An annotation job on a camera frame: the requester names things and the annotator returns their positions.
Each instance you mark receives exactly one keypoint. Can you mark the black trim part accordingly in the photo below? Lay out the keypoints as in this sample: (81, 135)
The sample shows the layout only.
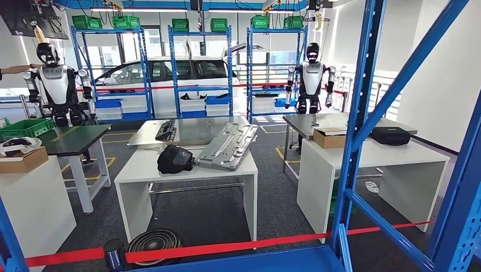
(189, 97)

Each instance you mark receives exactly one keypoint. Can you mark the blue steel shelf rack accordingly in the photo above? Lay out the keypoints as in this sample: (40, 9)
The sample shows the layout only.
(146, 75)
(173, 67)
(361, 94)
(249, 67)

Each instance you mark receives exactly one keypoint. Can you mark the black ribbed plastic part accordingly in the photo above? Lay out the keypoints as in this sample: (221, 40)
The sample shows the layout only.
(165, 130)

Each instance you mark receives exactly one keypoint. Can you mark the large silver metal panel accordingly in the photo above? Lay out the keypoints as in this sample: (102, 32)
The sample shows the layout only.
(225, 148)

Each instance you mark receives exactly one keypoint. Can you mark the white storage bin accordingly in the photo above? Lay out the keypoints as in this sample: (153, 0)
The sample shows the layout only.
(217, 110)
(192, 105)
(133, 104)
(109, 113)

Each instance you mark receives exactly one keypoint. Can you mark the white plastic crate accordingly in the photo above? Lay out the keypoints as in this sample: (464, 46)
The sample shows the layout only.
(263, 105)

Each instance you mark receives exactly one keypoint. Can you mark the blue storage bin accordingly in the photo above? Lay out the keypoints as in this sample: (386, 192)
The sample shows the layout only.
(108, 103)
(193, 114)
(217, 100)
(135, 116)
(280, 103)

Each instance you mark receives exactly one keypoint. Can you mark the black helmet bag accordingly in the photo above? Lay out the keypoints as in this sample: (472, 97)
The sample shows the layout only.
(174, 159)

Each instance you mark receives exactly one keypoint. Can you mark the open brown cardboard box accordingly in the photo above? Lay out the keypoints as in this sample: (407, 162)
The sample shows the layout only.
(328, 139)

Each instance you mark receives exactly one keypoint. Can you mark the black white humanoid robot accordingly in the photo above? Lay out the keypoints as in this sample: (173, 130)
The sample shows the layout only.
(58, 86)
(312, 80)

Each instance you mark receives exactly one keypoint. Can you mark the white car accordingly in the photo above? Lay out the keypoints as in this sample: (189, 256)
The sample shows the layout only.
(159, 61)

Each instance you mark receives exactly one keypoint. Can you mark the green plastic crate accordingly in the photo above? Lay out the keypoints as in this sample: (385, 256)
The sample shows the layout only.
(86, 22)
(293, 22)
(126, 21)
(180, 25)
(260, 22)
(219, 25)
(24, 128)

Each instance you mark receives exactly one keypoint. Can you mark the black ribbed round base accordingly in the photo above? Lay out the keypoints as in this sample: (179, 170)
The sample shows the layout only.
(154, 242)

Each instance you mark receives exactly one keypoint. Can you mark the yellow hoist hook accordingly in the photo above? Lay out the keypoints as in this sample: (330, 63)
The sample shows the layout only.
(318, 21)
(39, 34)

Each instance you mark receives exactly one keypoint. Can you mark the crumpled clear plastic bag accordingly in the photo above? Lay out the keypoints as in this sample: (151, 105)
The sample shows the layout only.
(372, 187)

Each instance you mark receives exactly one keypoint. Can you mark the black carry case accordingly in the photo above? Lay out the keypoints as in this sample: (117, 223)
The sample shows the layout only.
(390, 136)

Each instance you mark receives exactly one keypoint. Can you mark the green top table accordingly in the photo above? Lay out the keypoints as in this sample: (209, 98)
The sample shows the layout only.
(75, 139)

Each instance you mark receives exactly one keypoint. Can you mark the white headset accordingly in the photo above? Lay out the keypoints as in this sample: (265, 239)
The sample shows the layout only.
(19, 144)

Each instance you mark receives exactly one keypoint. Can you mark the person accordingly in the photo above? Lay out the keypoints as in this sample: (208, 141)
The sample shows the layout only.
(17, 69)

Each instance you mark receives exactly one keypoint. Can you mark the black hanging monitor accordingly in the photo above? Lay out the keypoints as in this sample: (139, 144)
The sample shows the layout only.
(30, 18)

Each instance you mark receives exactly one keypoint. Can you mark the dark barrier post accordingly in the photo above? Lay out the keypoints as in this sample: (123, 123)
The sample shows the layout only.
(114, 255)

